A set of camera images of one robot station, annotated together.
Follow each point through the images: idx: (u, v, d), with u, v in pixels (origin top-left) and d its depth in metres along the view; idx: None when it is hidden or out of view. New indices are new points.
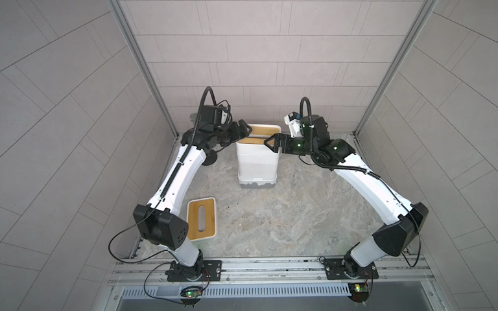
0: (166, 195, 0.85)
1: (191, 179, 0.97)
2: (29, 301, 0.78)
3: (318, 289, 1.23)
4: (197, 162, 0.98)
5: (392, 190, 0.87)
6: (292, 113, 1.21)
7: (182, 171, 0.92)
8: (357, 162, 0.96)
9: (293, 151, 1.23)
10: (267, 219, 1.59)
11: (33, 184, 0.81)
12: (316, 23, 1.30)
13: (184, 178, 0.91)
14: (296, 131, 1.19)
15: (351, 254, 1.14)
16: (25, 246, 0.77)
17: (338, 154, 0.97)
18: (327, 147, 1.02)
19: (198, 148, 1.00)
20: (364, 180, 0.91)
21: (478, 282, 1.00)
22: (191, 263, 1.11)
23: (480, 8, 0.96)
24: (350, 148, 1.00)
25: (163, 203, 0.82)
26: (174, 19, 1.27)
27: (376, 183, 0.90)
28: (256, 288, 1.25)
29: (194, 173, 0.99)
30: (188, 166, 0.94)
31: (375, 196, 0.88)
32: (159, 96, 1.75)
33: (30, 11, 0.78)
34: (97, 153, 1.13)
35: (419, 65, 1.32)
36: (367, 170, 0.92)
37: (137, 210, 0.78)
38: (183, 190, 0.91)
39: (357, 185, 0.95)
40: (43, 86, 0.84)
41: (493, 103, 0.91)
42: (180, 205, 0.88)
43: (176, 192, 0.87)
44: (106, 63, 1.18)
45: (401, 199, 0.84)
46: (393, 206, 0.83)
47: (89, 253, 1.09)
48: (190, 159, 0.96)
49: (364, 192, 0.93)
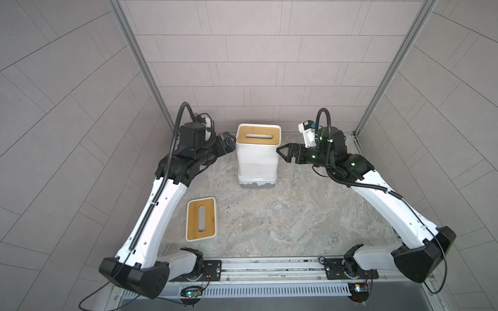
0: (137, 247, 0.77)
1: (168, 218, 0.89)
2: (30, 301, 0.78)
3: (318, 289, 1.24)
4: (175, 197, 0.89)
5: (415, 212, 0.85)
6: (307, 121, 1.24)
7: (156, 212, 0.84)
8: (377, 181, 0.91)
9: (306, 160, 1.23)
10: (267, 219, 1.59)
11: (32, 184, 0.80)
12: (316, 23, 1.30)
13: (157, 221, 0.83)
14: (310, 140, 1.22)
15: (356, 256, 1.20)
16: (25, 246, 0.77)
17: (356, 171, 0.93)
18: (345, 162, 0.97)
19: (176, 182, 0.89)
20: (385, 200, 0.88)
21: (478, 283, 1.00)
22: (190, 269, 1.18)
23: (480, 8, 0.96)
24: (368, 164, 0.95)
25: (133, 257, 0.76)
26: (174, 19, 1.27)
27: (398, 203, 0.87)
28: (256, 288, 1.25)
29: (172, 208, 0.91)
30: (163, 205, 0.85)
31: (397, 218, 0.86)
32: (159, 96, 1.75)
33: (30, 11, 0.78)
34: (97, 153, 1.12)
35: (419, 65, 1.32)
36: (388, 188, 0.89)
37: (104, 265, 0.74)
38: (158, 234, 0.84)
39: (377, 205, 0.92)
40: (43, 86, 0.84)
41: (493, 103, 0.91)
42: (155, 252, 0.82)
43: (149, 240, 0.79)
44: (106, 63, 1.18)
45: (426, 223, 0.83)
46: (417, 230, 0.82)
47: (89, 253, 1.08)
48: (166, 196, 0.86)
49: (386, 213, 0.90)
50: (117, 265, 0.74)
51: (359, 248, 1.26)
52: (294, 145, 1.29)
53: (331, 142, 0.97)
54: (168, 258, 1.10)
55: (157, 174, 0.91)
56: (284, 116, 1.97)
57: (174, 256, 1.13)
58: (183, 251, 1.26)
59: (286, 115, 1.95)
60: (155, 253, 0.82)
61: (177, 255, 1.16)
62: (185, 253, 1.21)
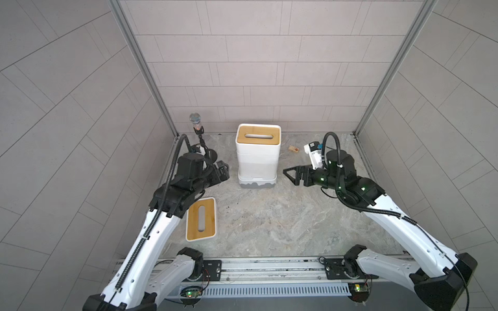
0: (123, 285, 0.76)
1: (157, 253, 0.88)
2: (30, 301, 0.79)
3: (318, 289, 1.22)
4: (166, 232, 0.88)
5: (432, 238, 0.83)
6: (313, 143, 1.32)
7: (148, 247, 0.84)
8: (390, 205, 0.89)
9: (314, 182, 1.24)
10: (267, 219, 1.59)
11: (33, 184, 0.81)
12: (316, 23, 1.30)
13: (147, 258, 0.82)
14: (316, 161, 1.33)
15: (360, 260, 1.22)
16: (25, 246, 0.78)
17: (367, 195, 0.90)
18: (355, 186, 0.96)
19: (168, 215, 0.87)
20: (400, 227, 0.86)
21: (478, 284, 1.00)
22: (190, 273, 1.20)
23: (480, 8, 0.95)
24: (380, 188, 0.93)
25: (118, 296, 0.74)
26: (174, 19, 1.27)
27: (413, 230, 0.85)
28: (257, 288, 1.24)
29: (163, 243, 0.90)
30: (155, 240, 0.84)
31: (414, 244, 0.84)
32: (159, 96, 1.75)
33: (30, 11, 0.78)
34: (97, 153, 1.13)
35: (419, 65, 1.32)
36: (401, 214, 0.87)
37: (88, 304, 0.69)
38: (146, 271, 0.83)
39: (391, 231, 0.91)
40: (43, 86, 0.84)
41: (493, 103, 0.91)
42: (141, 291, 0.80)
43: (137, 278, 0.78)
44: (106, 63, 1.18)
45: (444, 250, 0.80)
46: (436, 259, 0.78)
47: (89, 253, 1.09)
48: (157, 230, 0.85)
49: (403, 240, 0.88)
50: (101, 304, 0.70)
51: (362, 253, 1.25)
52: (302, 167, 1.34)
53: (341, 167, 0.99)
54: (163, 275, 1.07)
55: (152, 206, 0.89)
56: (284, 116, 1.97)
57: (169, 271, 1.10)
58: (180, 258, 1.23)
59: (286, 115, 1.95)
60: (141, 291, 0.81)
61: (173, 267, 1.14)
62: (181, 262, 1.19)
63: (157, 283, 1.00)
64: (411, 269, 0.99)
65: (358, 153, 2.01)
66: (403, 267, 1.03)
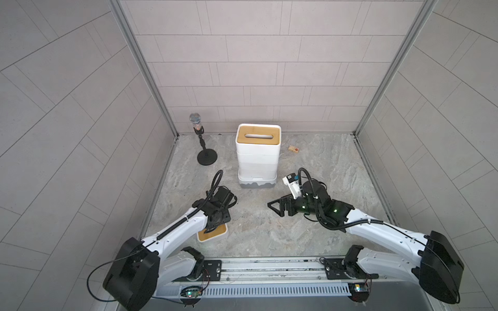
0: (161, 240, 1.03)
1: (185, 236, 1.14)
2: (30, 301, 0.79)
3: (318, 289, 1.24)
4: (198, 222, 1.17)
5: (403, 230, 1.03)
6: (290, 174, 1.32)
7: (185, 224, 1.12)
8: (359, 216, 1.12)
9: (298, 210, 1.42)
10: (267, 219, 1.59)
11: (32, 184, 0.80)
12: (317, 23, 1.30)
13: (181, 232, 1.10)
14: (296, 191, 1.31)
15: (362, 262, 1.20)
16: (25, 246, 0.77)
17: (340, 216, 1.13)
18: (331, 212, 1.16)
19: (205, 214, 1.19)
20: (370, 229, 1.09)
21: (478, 283, 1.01)
22: (189, 271, 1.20)
23: (480, 8, 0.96)
24: (348, 205, 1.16)
25: (154, 246, 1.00)
26: (174, 19, 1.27)
27: (382, 229, 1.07)
28: (256, 288, 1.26)
29: (191, 230, 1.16)
30: (190, 224, 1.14)
31: (392, 241, 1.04)
32: (159, 96, 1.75)
33: (30, 12, 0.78)
34: (97, 153, 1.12)
35: (419, 65, 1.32)
36: (369, 219, 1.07)
37: (131, 241, 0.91)
38: (176, 241, 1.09)
39: (370, 236, 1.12)
40: (43, 85, 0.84)
41: (493, 103, 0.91)
42: (166, 253, 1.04)
43: (170, 240, 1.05)
44: (106, 63, 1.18)
45: (414, 236, 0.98)
46: (408, 245, 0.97)
47: (89, 253, 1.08)
48: (196, 218, 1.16)
49: (380, 240, 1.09)
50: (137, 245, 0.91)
51: (362, 254, 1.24)
52: (284, 198, 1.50)
53: (318, 199, 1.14)
54: (164, 262, 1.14)
55: (194, 204, 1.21)
56: (284, 116, 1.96)
57: (171, 261, 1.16)
58: (183, 254, 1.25)
59: (287, 115, 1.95)
60: (167, 254, 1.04)
61: (176, 259, 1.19)
62: (183, 256, 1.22)
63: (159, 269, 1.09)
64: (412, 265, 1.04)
65: (358, 153, 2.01)
66: (404, 263, 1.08)
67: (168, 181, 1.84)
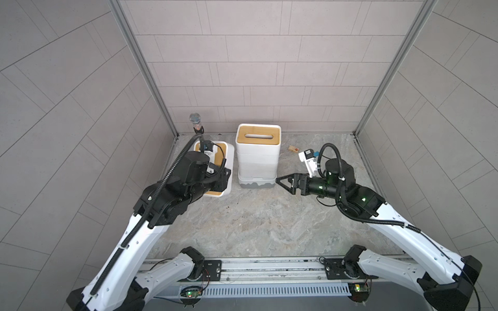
0: (100, 291, 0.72)
1: (142, 258, 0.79)
2: (30, 302, 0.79)
3: (318, 289, 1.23)
4: (148, 241, 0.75)
5: (439, 245, 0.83)
6: (309, 149, 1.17)
7: (127, 255, 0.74)
8: (391, 215, 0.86)
9: (312, 192, 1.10)
10: (267, 219, 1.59)
11: (33, 184, 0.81)
12: (316, 23, 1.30)
13: (125, 267, 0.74)
14: (312, 169, 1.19)
15: (360, 263, 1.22)
16: (25, 246, 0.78)
17: (369, 207, 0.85)
18: (355, 197, 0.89)
19: (151, 226, 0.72)
20: (405, 236, 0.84)
21: (478, 283, 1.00)
22: (188, 274, 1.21)
23: (479, 8, 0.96)
24: (379, 197, 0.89)
25: (94, 300, 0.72)
26: (174, 19, 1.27)
27: (417, 238, 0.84)
28: (256, 288, 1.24)
29: (146, 250, 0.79)
30: (133, 250, 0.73)
31: (422, 254, 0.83)
32: (159, 96, 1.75)
33: (30, 12, 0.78)
34: (97, 153, 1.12)
35: (419, 65, 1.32)
36: (405, 223, 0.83)
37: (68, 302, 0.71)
38: (126, 277, 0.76)
39: (396, 241, 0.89)
40: (43, 86, 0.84)
41: (493, 103, 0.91)
42: (121, 293, 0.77)
43: (112, 286, 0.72)
44: (106, 63, 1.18)
45: (450, 256, 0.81)
46: (442, 265, 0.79)
47: (89, 253, 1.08)
48: (137, 241, 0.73)
49: (406, 248, 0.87)
50: (77, 306, 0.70)
51: (363, 254, 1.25)
52: (299, 174, 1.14)
53: (343, 179, 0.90)
54: (155, 273, 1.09)
55: (136, 211, 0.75)
56: (284, 116, 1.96)
57: (165, 269, 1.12)
58: (181, 257, 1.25)
59: (287, 115, 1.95)
60: (122, 292, 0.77)
61: (172, 265, 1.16)
62: (181, 261, 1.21)
63: (152, 279, 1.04)
64: (418, 274, 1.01)
65: (358, 153, 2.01)
66: (408, 271, 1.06)
67: None
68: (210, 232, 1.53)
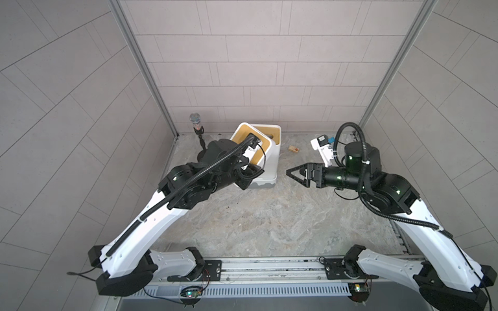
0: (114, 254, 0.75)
1: (157, 235, 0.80)
2: (30, 302, 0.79)
3: (318, 289, 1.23)
4: (165, 221, 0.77)
5: (465, 254, 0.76)
6: (323, 137, 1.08)
7: (142, 229, 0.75)
8: (423, 215, 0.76)
9: (329, 183, 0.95)
10: (267, 219, 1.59)
11: (33, 184, 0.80)
12: (316, 23, 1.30)
13: (139, 240, 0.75)
14: (328, 157, 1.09)
15: (358, 262, 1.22)
16: (25, 246, 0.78)
17: (401, 199, 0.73)
18: (383, 187, 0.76)
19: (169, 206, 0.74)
20: (434, 240, 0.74)
21: None
22: (186, 273, 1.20)
23: (479, 8, 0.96)
24: (413, 192, 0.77)
25: (107, 262, 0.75)
26: (174, 18, 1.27)
27: (445, 245, 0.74)
28: (257, 288, 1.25)
29: (162, 229, 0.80)
30: (150, 225, 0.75)
31: (445, 261, 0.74)
32: (159, 96, 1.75)
33: (30, 11, 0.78)
34: (97, 153, 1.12)
35: (419, 65, 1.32)
36: (439, 228, 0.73)
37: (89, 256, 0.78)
38: (138, 250, 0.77)
39: (417, 242, 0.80)
40: (43, 86, 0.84)
41: (493, 103, 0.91)
42: (133, 263, 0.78)
43: (125, 254, 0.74)
44: (106, 63, 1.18)
45: (473, 265, 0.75)
46: (466, 275, 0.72)
47: (89, 253, 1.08)
48: (155, 218, 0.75)
49: (426, 250, 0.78)
50: (95, 261, 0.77)
51: (362, 254, 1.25)
52: (313, 164, 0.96)
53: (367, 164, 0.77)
54: (166, 257, 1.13)
55: (160, 186, 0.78)
56: (284, 116, 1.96)
57: (174, 257, 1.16)
58: (188, 253, 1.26)
59: (287, 115, 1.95)
60: (135, 262, 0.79)
61: (179, 256, 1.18)
62: (186, 256, 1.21)
63: (162, 260, 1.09)
64: (414, 271, 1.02)
65: None
66: (406, 268, 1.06)
67: None
68: (210, 232, 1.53)
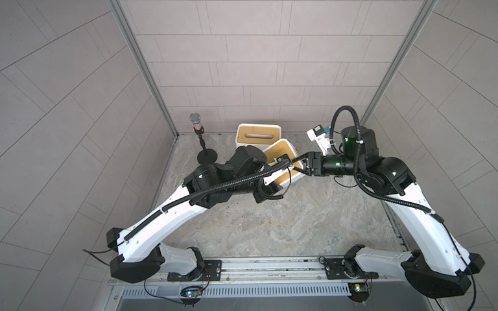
0: (130, 240, 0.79)
1: (170, 229, 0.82)
2: (30, 301, 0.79)
3: (318, 289, 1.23)
4: (184, 217, 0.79)
5: (454, 240, 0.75)
6: (319, 126, 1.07)
7: (161, 219, 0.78)
8: (417, 197, 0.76)
9: (328, 173, 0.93)
10: (267, 219, 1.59)
11: (33, 184, 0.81)
12: (316, 23, 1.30)
13: (154, 230, 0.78)
14: (325, 147, 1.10)
15: (357, 258, 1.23)
16: (25, 246, 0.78)
17: (397, 182, 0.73)
18: (378, 168, 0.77)
19: (190, 203, 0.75)
20: (425, 224, 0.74)
21: (478, 283, 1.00)
22: (186, 273, 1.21)
23: (480, 8, 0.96)
24: (409, 175, 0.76)
25: (124, 247, 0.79)
26: (174, 19, 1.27)
27: (435, 228, 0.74)
28: (256, 287, 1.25)
29: (180, 223, 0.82)
30: (168, 218, 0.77)
31: (432, 244, 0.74)
32: (159, 96, 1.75)
33: (30, 12, 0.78)
34: (97, 153, 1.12)
35: (419, 65, 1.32)
36: (430, 211, 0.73)
37: (107, 236, 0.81)
38: (153, 240, 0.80)
39: (410, 227, 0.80)
40: (43, 86, 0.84)
41: (493, 103, 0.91)
42: (145, 251, 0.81)
43: (141, 240, 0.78)
44: (106, 63, 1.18)
45: (461, 252, 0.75)
46: (452, 258, 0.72)
47: (89, 253, 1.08)
48: (176, 211, 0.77)
49: (417, 233, 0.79)
50: (112, 242, 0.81)
51: (360, 251, 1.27)
52: (313, 153, 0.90)
53: (361, 144, 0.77)
54: (172, 252, 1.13)
55: (185, 182, 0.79)
56: (284, 116, 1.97)
57: (178, 254, 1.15)
58: (190, 252, 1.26)
59: (287, 115, 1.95)
60: (147, 252, 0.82)
61: (183, 253, 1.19)
62: (189, 255, 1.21)
63: (168, 254, 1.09)
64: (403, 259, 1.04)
65: None
66: (397, 258, 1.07)
67: (168, 181, 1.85)
68: (210, 232, 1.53)
